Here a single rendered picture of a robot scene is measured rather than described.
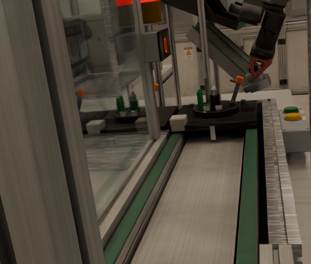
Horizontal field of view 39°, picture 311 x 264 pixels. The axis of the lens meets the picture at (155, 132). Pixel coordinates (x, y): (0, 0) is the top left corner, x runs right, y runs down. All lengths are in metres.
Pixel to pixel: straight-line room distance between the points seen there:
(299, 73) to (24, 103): 5.26
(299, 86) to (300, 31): 0.63
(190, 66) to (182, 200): 4.63
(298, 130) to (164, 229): 0.49
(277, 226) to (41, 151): 0.53
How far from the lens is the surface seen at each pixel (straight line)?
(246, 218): 0.77
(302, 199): 1.03
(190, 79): 5.52
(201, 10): 1.50
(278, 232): 0.70
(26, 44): 0.22
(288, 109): 1.31
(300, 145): 1.17
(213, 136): 1.23
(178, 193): 0.95
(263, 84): 1.39
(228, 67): 1.53
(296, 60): 5.41
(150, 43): 1.08
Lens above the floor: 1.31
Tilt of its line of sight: 16 degrees down
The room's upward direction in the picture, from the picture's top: 7 degrees counter-clockwise
